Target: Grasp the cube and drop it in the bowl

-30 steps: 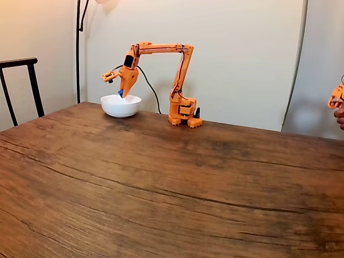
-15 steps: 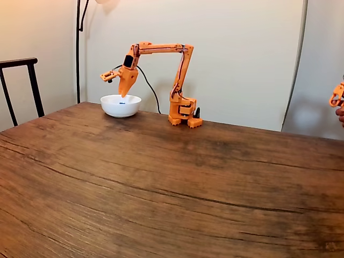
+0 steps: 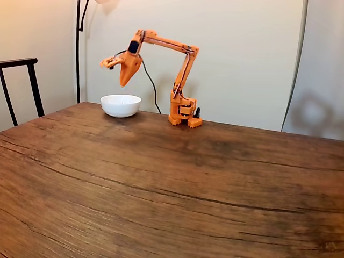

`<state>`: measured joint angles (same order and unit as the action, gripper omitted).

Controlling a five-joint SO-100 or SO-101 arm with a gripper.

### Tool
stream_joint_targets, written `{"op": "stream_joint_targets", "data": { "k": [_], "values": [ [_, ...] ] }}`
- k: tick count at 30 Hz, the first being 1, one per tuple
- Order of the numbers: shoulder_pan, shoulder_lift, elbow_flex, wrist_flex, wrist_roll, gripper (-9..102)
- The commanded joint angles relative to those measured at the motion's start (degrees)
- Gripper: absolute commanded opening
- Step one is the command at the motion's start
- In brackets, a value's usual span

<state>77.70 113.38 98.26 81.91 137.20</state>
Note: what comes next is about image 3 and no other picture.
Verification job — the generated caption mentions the black chair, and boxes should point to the black chair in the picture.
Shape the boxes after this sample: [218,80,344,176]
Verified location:
[0,57,46,127]

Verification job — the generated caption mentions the white bowl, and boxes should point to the white bowl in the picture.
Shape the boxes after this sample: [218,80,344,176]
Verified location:
[100,94,142,118]

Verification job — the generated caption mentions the black cable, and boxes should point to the black cable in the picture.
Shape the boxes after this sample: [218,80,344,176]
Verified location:
[114,49,162,114]

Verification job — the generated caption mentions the black floor lamp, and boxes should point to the black floor lamp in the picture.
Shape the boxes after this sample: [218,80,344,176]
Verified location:
[76,0,120,104]

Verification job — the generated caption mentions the orange camera mount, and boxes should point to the orange camera mount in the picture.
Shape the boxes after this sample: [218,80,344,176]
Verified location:
[99,55,123,70]

